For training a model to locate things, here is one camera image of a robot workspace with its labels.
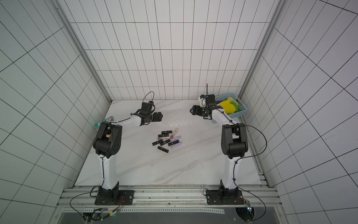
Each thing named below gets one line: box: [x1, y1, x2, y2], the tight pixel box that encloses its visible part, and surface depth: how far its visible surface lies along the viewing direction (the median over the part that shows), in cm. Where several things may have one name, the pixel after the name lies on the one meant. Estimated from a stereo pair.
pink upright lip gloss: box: [170, 127, 179, 140], surface depth 100 cm
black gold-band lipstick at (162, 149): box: [157, 146, 170, 154], surface depth 92 cm
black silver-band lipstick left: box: [151, 139, 164, 147], surface depth 94 cm
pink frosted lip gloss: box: [157, 136, 171, 140], surface depth 97 cm
